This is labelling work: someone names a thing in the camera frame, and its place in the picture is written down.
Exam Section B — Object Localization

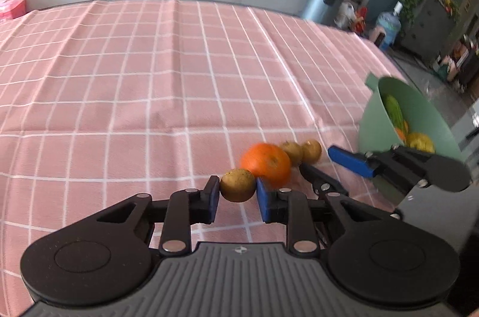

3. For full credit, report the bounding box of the green cucumber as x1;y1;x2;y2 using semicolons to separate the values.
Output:
382;95;404;130

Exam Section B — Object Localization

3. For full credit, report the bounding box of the green plastic colander bowl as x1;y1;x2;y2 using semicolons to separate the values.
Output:
356;73;465;205

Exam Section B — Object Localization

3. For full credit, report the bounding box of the brown kiwi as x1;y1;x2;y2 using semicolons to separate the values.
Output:
220;168;256;203
280;141;303;167
301;139;322;164

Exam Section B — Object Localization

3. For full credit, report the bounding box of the orange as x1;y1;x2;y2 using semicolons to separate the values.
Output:
395;121;409;144
240;143;292;189

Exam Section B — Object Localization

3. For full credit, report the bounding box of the white plastic bag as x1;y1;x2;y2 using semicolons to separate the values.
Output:
334;2;356;30

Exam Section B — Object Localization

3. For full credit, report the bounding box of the yellow lemon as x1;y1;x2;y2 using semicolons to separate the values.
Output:
406;132;435;153

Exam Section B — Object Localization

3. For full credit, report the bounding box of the pink storage box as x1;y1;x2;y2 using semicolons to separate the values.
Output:
0;0;27;22

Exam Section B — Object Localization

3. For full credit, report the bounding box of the blue water jug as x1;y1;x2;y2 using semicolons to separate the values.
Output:
376;1;403;51

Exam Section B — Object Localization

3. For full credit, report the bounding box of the grey pedal trash bin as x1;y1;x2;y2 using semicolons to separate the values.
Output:
301;0;343;26

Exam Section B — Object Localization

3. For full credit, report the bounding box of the grey drawer cabinet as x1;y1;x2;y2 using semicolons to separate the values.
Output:
399;0;455;65

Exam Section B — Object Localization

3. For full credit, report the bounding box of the pink checkered tablecloth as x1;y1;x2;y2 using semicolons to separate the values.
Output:
1;0;399;316

